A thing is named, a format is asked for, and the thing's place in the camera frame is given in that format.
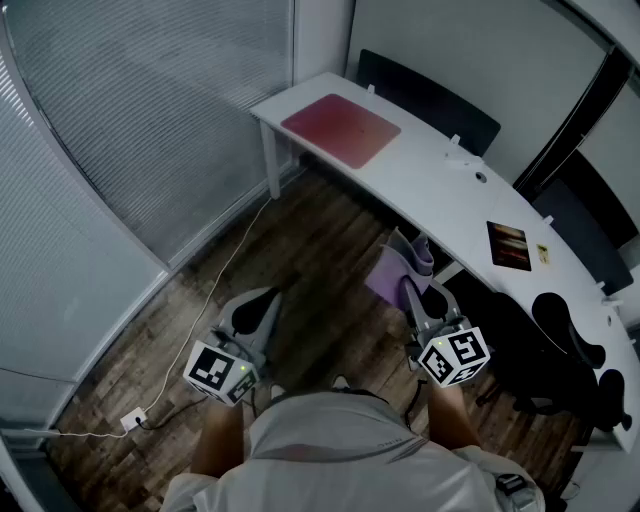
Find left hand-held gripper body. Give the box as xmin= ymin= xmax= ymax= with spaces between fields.
xmin=183 ymin=324 xmax=271 ymax=405

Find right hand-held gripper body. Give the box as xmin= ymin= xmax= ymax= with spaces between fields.
xmin=403 ymin=313 xmax=491 ymax=388

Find purple cloth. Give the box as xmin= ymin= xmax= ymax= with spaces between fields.
xmin=363 ymin=227 xmax=437 ymax=307

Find red desk mat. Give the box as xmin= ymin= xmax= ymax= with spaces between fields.
xmin=279 ymin=93 xmax=402 ymax=170

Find person's right forearm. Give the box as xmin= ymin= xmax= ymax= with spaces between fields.
xmin=427 ymin=382 xmax=484 ymax=451

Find person's left forearm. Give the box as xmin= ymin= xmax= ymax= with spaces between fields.
xmin=189 ymin=399 xmax=249 ymax=479

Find dark printed card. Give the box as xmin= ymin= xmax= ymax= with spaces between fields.
xmin=486 ymin=219 xmax=533 ymax=273

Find white floor power strip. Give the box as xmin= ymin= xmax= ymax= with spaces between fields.
xmin=119 ymin=407 xmax=150 ymax=432

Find black office chair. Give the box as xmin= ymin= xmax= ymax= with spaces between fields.
xmin=467 ymin=292 xmax=634 ymax=434

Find person's white shirt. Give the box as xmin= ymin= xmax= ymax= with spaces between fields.
xmin=159 ymin=389 xmax=546 ymax=512

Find dark desk partition panel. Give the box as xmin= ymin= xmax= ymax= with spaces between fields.
xmin=532 ymin=178 xmax=635 ymax=297
xmin=357 ymin=48 xmax=502 ymax=159

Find white desk socket strip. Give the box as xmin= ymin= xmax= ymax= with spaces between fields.
xmin=444 ymin=149 xmax=485 ymax=168

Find white desk leg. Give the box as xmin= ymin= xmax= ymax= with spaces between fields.
xmin=258 ymin=117 xmax=283 ymax=200

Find black panel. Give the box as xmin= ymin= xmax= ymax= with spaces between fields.
xmin=514 ymin=148 xmax=627 ymax=249

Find grey venetian blinds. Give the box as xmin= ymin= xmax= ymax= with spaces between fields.
xmin=0 ymin=0 xmax=296 ymax=382

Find white floor cable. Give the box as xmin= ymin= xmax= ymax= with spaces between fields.
xmin=143 ymin=197 xmax=275 ymax=417
xmin=23 ymin=427 xmax=130 ymax=440

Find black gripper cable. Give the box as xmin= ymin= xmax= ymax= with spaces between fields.
xmin=404 ymin=378 xmax=431 ymax=432

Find black floor cable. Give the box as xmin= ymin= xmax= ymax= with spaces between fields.
xmin=139 ymin=394 xmax=211 ymax=432

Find grey shoulder strap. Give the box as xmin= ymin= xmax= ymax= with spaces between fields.
xmin=494 ymin=472 xmax=537 ymax=512

